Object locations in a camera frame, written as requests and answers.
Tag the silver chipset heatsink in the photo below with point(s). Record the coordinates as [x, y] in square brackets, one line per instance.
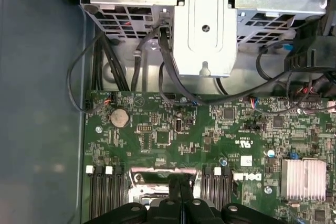
[303, 179]

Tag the black ribbed plastic bracket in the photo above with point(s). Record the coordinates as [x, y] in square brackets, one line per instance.
[309, 48]

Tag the silver bracket plate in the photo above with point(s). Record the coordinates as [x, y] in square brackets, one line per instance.
[183, 51]

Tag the green motherboard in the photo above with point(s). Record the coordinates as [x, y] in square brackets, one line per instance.
[210, 140]

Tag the metal socket cover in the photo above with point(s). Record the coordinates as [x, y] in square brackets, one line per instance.
[152, 170]

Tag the silver coin battery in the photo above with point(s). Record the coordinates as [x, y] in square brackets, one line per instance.
[119, 117]

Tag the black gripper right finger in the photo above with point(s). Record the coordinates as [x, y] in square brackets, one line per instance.
[231, 214]

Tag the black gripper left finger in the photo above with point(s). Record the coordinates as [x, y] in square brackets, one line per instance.
[131, 214]

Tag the black PC case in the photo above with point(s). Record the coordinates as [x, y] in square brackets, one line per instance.
[39, 77]

